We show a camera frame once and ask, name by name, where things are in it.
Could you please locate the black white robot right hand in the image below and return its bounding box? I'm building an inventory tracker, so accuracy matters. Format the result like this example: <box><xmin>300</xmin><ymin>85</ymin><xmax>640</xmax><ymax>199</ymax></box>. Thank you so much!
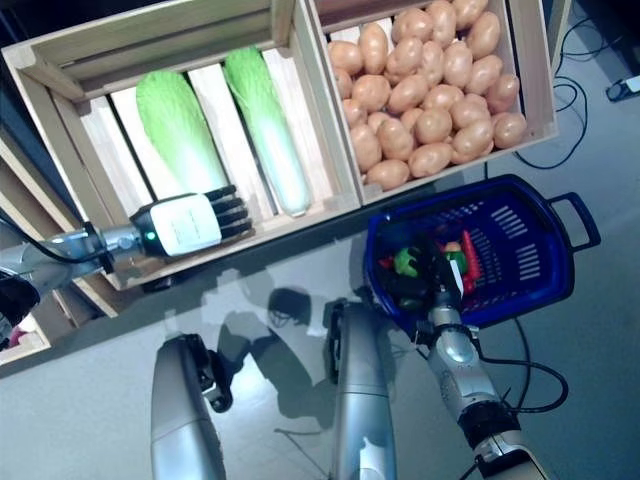
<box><xmin>417</xmin><ymin>234</ymin><xmax>469</xmax><ymax>304</ymax></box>

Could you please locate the black white robot left hand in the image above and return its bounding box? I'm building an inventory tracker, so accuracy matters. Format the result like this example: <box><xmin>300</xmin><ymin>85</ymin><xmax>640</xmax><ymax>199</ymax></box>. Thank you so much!
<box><xmin>129</xmin><ymin>184</ymin><xmax>254</xmax><ymax>259</ymax></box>

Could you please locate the green white napa cabbage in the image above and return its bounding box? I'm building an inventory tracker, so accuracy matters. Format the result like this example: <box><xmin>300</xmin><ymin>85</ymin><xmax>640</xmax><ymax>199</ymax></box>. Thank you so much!
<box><xmin>134</xmin><ymin>69</ymin><xmax>231</xmax><ymax>199</ymax></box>
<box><xmin>222</xmin><ymin>45</ymin><xmax>312</xmax><ymax>219</ymax></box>

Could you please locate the blue plastic shopping basket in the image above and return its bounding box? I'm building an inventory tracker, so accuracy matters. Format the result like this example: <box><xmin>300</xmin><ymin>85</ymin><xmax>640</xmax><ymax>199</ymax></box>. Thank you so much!
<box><xmin>363</xmin><ymin>173</ymin><xmax>601</xmax><ymax>331</ymax></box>

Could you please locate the light green toy lettuce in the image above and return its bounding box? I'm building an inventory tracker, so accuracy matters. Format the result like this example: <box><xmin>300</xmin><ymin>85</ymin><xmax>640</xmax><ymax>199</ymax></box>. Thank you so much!
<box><xmin>393</xmin><ymin>248</ymin><xmax>421</xmax><ymax>276</ymax></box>

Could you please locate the wooden shelf unit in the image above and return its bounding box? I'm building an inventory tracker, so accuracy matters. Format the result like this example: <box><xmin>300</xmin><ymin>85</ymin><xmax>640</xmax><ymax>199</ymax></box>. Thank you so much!
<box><xmin>0</xmin><ymin>0</ymin><xmax>574</xmax><ymax>321</ymax></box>

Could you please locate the tan potato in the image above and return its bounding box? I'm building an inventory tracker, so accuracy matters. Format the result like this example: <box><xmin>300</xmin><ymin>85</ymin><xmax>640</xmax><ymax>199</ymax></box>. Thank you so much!
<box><xmin>487</xmin><ymin>74</ymin><xmax>521</xmax><ymax>114</ymax></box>
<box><xmin>414</xmin><ymin>107</ymin><xmax>454</xmax><ymax>145</ymax></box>
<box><xmin>352</xmin><ymin>73</ymin><xmax>392</xmax><ymax>104</ymax></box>
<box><xmin>392</xmin><ymin>7</ymin><xmax>434</xmax><ymax>46</ymax></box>
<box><xmin>387</xmin><ymin>37</ymin><xmax>426</xmax><ymax>76</ymax></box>
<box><xmin>377</xmin><ymin>118</ymin><xmax>415</xmax><ymax>161</ymax></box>
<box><xmin>408</xmin><ymin>143</ymin><xmax>454</xmax><ymax>178</ymax></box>
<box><xmin>452</xmin><ymin>119</ymin><xmax>495</xmax><ymax>164</ymax></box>
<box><xmin>492</xmin><ymin>112</ymin><xmax>529</xmax><ymax>150</ymax></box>
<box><xmin>424</xmin><ymin>0</ymin><xmax>457</xmax><ymax>49</ymax></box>
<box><xmin>365</xmin><ymin>160</ymin><xmax>411</xmax><ymax>191</ymax></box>
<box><xmin>359</xmin><ymin>22</ymin><xmax>390</xmax><ymax>76</ymax></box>
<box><xmin>443</xmin><ymin>42</ymin><xmax>474</xmax><ymax>90</ymax></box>
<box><xmin>467</xmin><ymin>10</ymin><xmax>501</xmax><ymax>60</ymax></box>
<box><xmin>464</xmin><ymin>54</ymin><xmax>504</xmax><ymax>96</ymax></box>
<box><xmin>452</xmin><ymin>0</ymin><xmax>489</xmax><ymax>19</ymax></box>
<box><xmin>327</xmin><ymin>40</ymin><xmax>365</xmax><ymax>76</ymax></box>
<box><xmin>387</xmin><ymin>74</ymin><xmax>429</xmax><ymax>115</ymax></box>
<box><xmin>449</xmin><ymin>94</ymin><xmax>491</xmax><ymax>131</ymax></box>
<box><xmin>349</xmin><ymin>123</ymin><xmax>382</xmax><ymax>171</ymax></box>

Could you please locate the silver robot right leg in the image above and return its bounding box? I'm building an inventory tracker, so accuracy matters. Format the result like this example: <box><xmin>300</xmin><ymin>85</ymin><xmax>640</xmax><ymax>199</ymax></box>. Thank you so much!
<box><xmin>323</xmin><ymin>298</ymin><xmax>397</xmax><ymax>480</ymax></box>

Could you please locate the white desk foot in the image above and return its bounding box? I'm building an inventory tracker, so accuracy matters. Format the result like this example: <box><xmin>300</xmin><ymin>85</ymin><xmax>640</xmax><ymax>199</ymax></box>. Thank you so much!
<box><xmin>605</xmin><ymin>74</ymin><xmax>640</xmax><ymax>104</ymax></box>

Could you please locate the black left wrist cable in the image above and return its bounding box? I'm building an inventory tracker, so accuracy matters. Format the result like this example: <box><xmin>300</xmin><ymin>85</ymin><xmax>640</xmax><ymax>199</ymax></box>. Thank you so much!
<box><xmin>0</xmin><ymin>204</ymin><xmax>109</xmax><ymax>274</ymax></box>

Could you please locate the black floor cable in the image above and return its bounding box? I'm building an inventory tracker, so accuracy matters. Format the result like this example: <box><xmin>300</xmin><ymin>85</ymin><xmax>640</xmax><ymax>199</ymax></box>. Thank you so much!
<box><xmin>514</xmin><ymin>14</ymin><xmax>640</xmax><ymax>171</ymax></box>

